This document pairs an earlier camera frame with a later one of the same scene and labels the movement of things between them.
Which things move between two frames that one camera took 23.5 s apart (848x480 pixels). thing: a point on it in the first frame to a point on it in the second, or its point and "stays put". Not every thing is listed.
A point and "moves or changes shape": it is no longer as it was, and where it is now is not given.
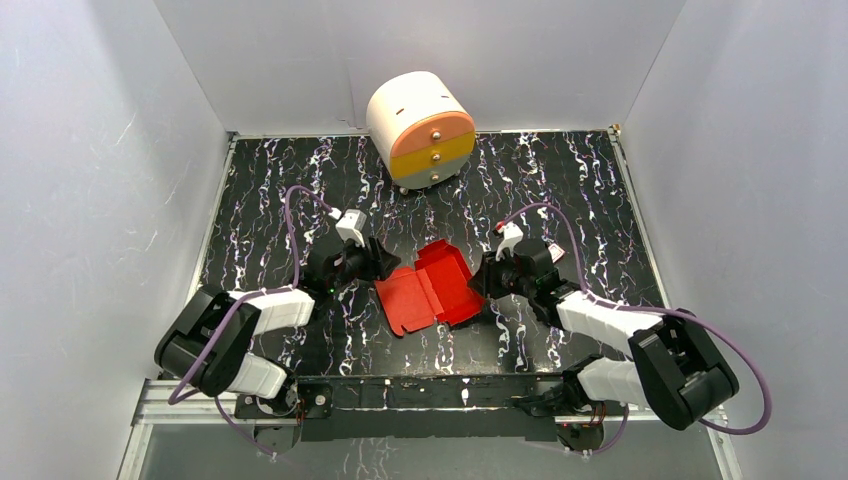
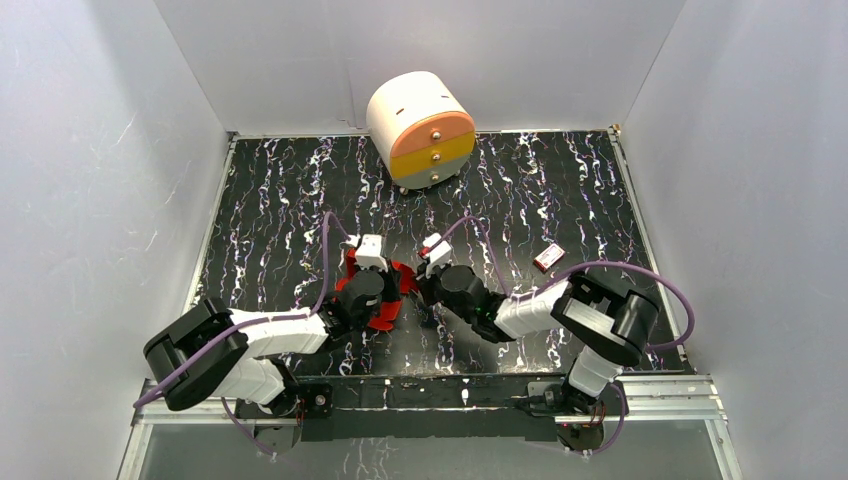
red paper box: (439, 287) moves or changes shape
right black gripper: (485, 279) to (426, 275)
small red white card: (556, 252) stays put
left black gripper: (371, 259) to (385, 277)
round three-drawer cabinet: (420, 129) stays put
